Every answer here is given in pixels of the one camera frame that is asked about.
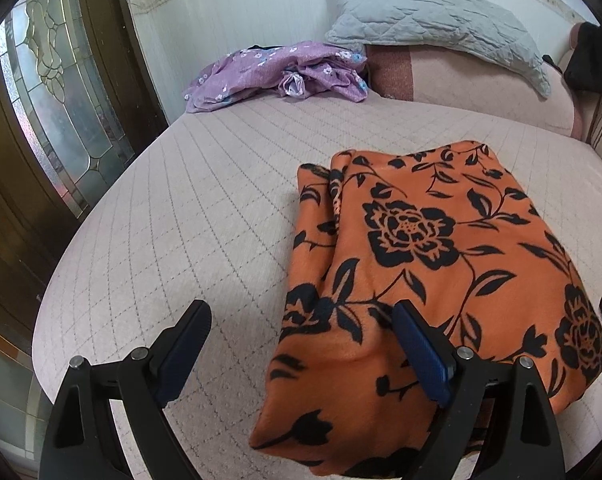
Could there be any purple floral garment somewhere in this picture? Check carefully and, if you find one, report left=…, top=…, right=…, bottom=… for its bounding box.
left=183, top=41, right=370, bottom=114

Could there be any black cloth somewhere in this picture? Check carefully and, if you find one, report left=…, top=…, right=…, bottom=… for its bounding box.
left=564, top=22, right=602, bottom=95

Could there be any pink quilted bed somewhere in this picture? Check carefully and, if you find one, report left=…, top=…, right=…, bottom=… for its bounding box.
left=31, top=95, right=602, bottom=480

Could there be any pink rolled bedding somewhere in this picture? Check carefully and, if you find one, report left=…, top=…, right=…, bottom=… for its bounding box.
left=365, top=44, right=589, bottom=141

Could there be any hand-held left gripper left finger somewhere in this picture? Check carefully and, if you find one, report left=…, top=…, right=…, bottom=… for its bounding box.
left=38, top=300, right=212, bottom=480

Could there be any orange floral sweater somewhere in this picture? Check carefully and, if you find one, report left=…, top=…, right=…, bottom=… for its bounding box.
left=249, top=141, right=602, bottom=480

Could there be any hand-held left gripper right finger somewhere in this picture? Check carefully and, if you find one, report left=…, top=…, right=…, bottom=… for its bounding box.
left=394, top=300, right=566, bottom=480

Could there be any wooden stained glass door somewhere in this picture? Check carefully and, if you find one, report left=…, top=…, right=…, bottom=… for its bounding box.
left=0, top=0, right=169, bottom=311

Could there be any grey quilted pillow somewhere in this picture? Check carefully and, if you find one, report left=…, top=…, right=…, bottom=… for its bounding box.
left=325, top=0, right=552, bottom=99

